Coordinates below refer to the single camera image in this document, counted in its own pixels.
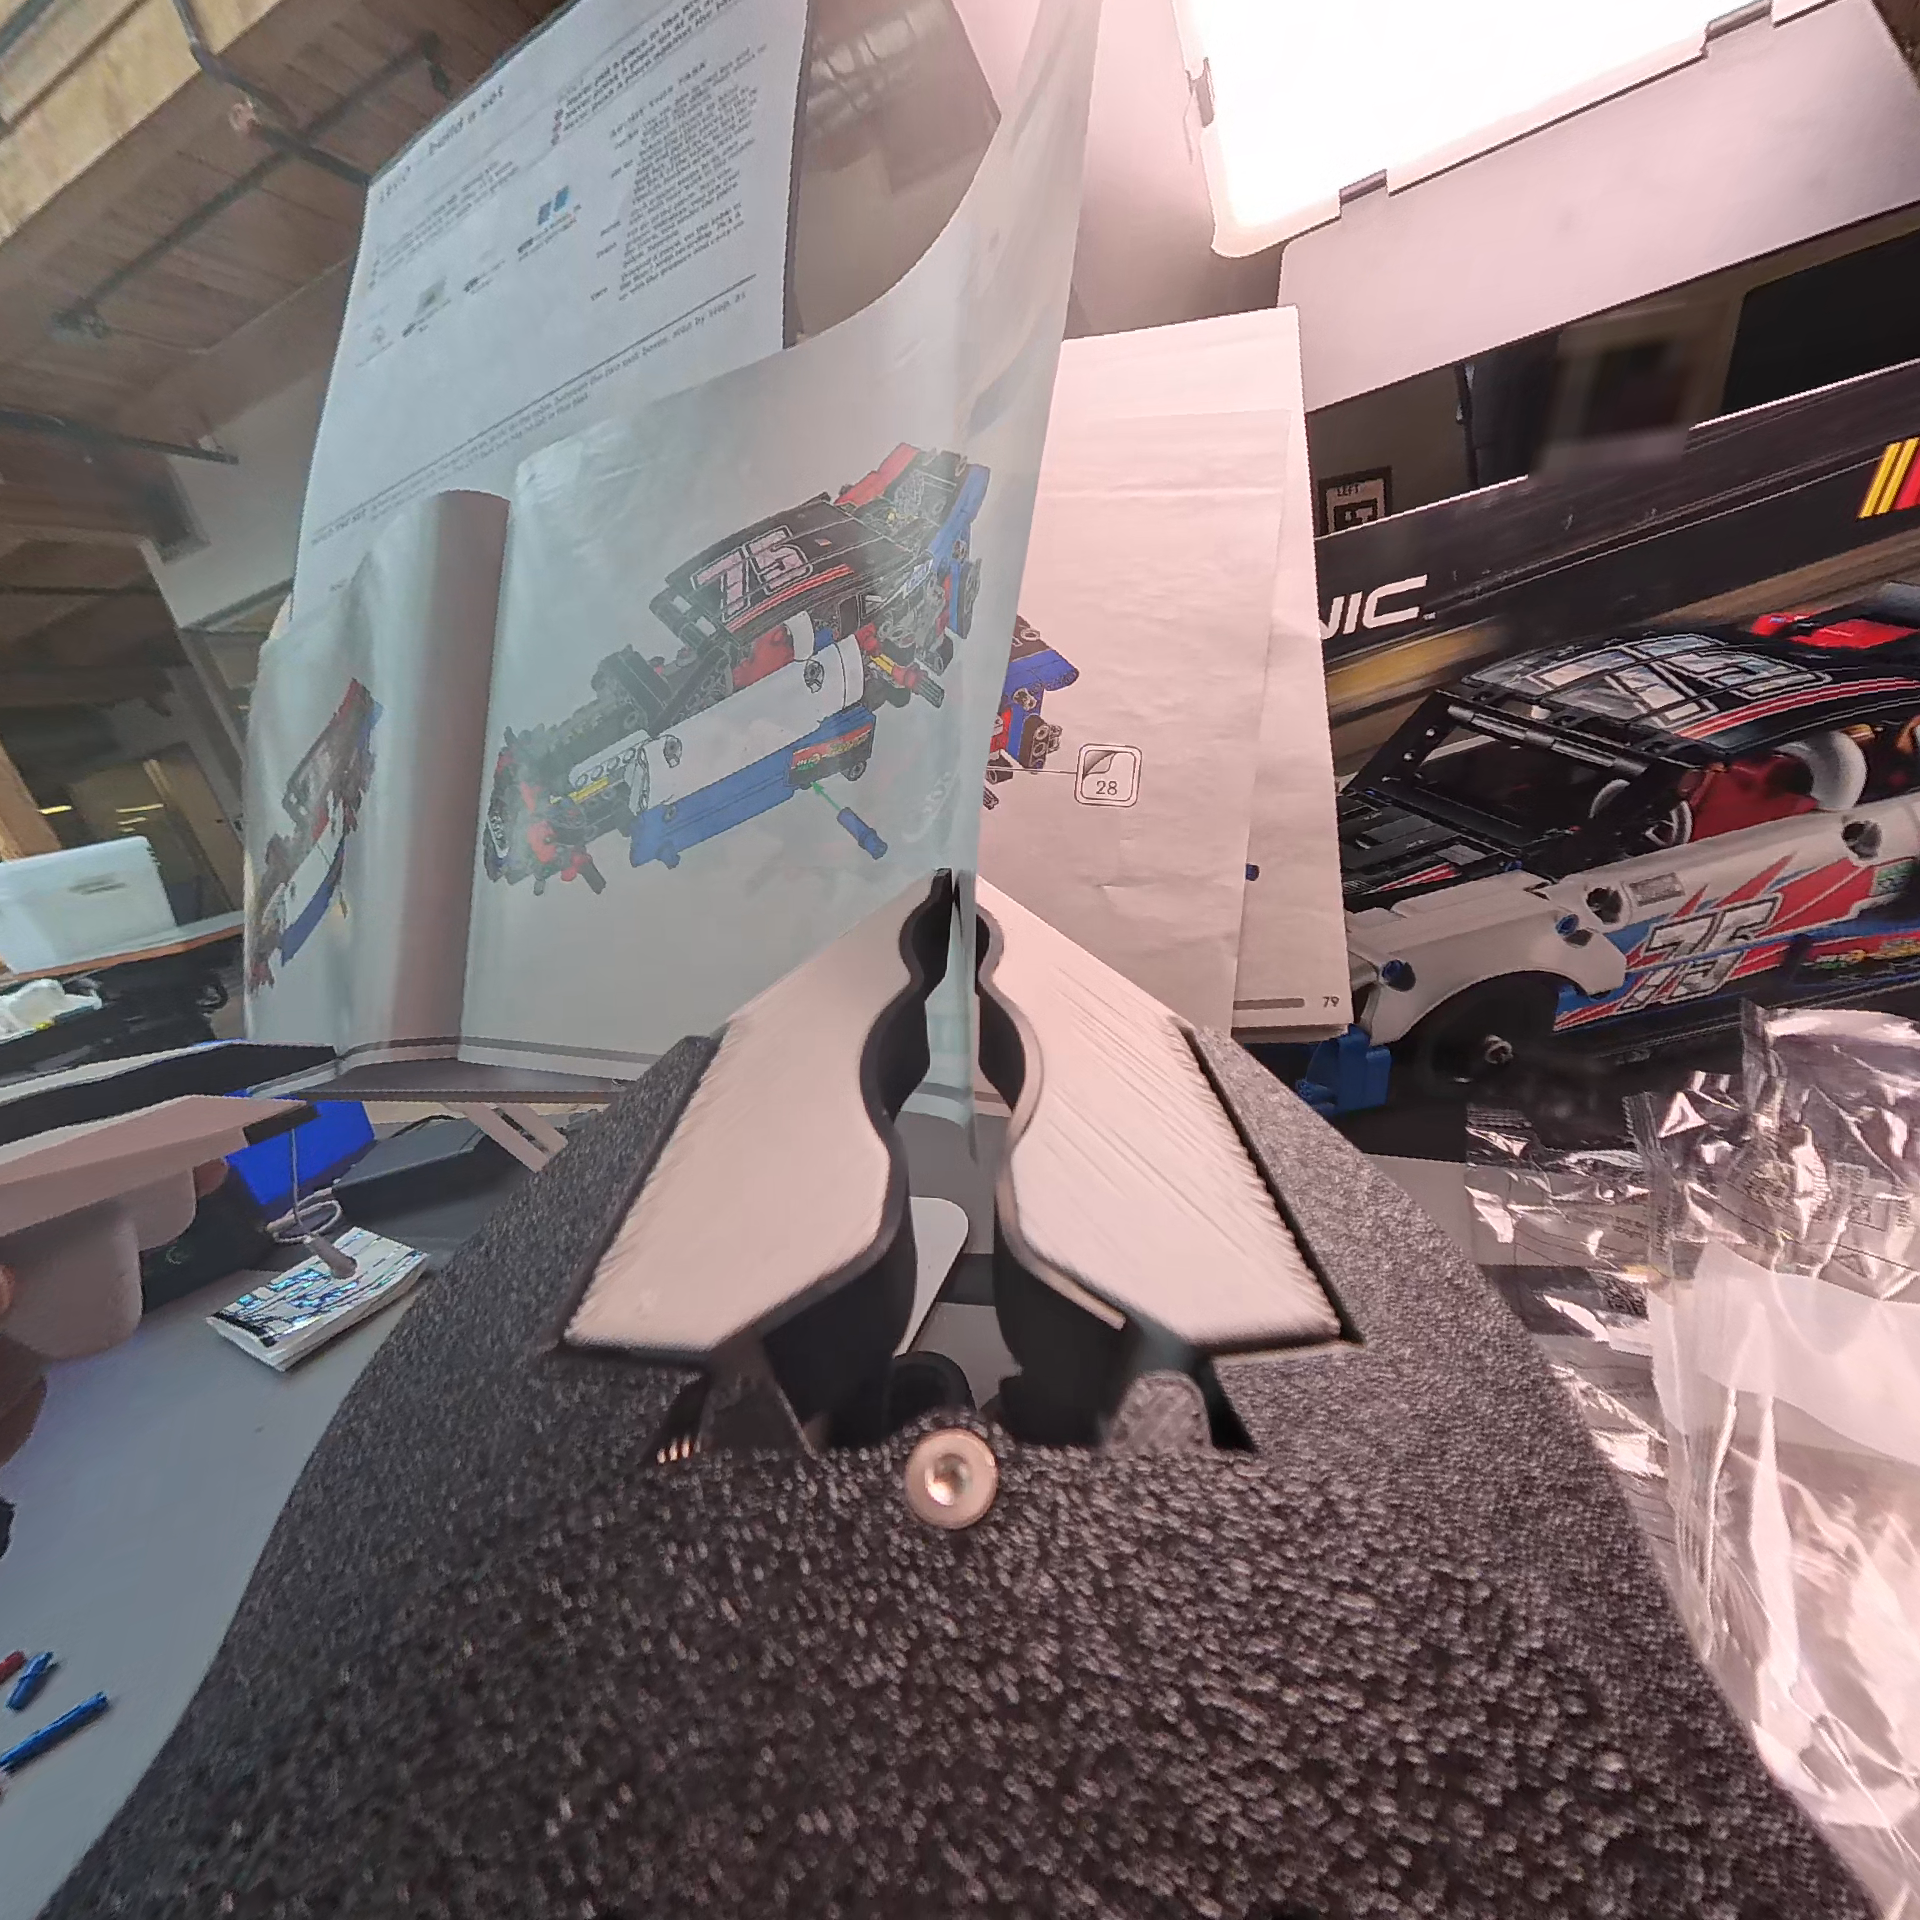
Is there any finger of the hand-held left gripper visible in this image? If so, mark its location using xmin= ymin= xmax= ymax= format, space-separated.
xmin=0 ymin=1095 xmax=320 ymax=1359

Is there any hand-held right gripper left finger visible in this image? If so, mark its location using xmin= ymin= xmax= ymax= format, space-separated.
xmin=567 ymin=867 xmax=961 ymax=1347

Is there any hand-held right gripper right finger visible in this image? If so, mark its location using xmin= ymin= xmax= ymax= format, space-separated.
xmin=967 ymin=885 xmax=1347 ymax=1356

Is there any building instruction booklet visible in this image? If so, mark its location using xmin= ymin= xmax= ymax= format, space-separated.
xmin=240 ymin=0 xmax=1353 ymax=1114

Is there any grey desk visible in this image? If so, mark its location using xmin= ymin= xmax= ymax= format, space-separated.
xmin=0 ymin=1111 xmax=1920 ymax=1920

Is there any white printed task sheet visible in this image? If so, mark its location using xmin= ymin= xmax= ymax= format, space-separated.
xmin=299 ymin=0 xmax=805 ymax=519

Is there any white book stand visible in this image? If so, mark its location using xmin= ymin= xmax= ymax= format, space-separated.
xmin=335 ymin=1036 xmax=975 ymax=1354

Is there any blue storage bin with tag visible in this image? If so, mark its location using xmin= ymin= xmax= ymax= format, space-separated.
xmin=223 ymin=1102 xmax=377 ymax=1209

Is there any holographic sticker sheet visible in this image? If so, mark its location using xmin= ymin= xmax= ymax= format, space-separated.
xmin=207 ymin=1228 xmax=431 ymax=1372

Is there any pile of small connector pins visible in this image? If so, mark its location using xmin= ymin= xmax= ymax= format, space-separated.
xmin=0 ymin=1649 xmax=112 ymax=1778

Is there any crumpled clear plastic bag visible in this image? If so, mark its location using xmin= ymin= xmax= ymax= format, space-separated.
xmin=1462 ymin=1001 xmax=1920 ymax=1913

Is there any black toy set box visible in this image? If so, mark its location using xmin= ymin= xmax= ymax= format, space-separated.
xmin=1191 ymin=0 xmax=1920 ymax=1121

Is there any thin grey tether cable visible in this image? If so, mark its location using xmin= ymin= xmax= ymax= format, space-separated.
xmin=270 ymin=1118 xmax=366 ymax=1281

